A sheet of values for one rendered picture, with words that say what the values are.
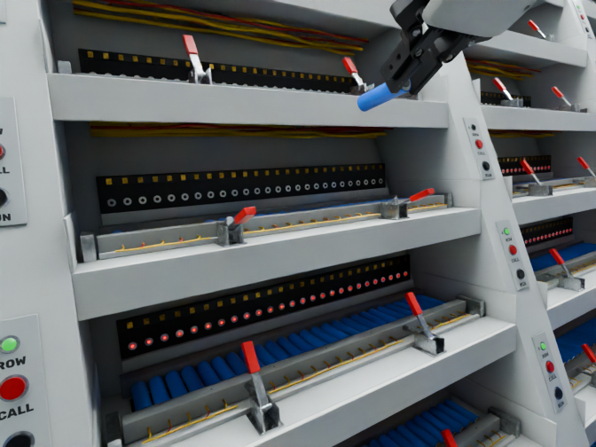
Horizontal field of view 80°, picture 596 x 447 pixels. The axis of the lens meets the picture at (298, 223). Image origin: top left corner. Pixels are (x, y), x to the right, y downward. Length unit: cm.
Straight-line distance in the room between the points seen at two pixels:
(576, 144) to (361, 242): 99
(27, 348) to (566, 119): 111
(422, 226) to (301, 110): 25
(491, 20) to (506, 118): 54
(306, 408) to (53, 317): 28
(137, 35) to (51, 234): 45
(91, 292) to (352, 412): 31
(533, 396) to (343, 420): 37
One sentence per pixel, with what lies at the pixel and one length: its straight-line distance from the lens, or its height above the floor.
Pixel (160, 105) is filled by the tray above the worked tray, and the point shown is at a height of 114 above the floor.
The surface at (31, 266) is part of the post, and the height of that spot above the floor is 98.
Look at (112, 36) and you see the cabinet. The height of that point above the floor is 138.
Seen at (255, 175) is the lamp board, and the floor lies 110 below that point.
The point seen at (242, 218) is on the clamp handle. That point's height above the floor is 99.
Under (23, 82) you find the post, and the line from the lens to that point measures 45.
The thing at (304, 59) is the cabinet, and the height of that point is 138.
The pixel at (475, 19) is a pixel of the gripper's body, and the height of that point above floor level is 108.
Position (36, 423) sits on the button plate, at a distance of 38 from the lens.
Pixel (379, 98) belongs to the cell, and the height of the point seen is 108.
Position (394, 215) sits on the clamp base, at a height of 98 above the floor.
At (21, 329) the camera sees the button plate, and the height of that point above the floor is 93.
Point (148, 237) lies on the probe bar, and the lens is 43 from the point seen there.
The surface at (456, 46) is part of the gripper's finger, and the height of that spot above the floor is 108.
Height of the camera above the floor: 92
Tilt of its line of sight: 9 degrees up
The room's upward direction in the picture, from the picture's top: 13 degrees counter-clockwise
